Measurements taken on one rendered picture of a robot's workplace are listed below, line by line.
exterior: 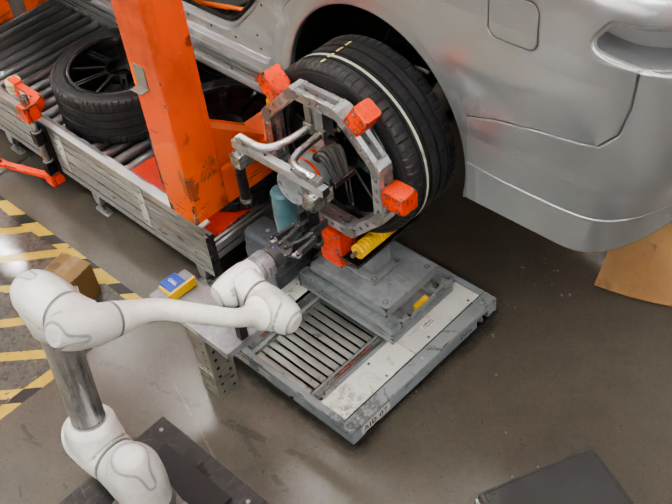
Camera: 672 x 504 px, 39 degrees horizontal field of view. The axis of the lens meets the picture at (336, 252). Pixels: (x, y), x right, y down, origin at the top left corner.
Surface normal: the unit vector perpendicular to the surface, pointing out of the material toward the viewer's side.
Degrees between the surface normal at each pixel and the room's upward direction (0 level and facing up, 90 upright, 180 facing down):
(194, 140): 90
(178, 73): 90
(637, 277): 1
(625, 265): 1
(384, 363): 0
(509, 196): 90
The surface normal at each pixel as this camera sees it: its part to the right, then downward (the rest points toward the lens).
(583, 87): -0.68, 0.56
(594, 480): -0.09, -0.71
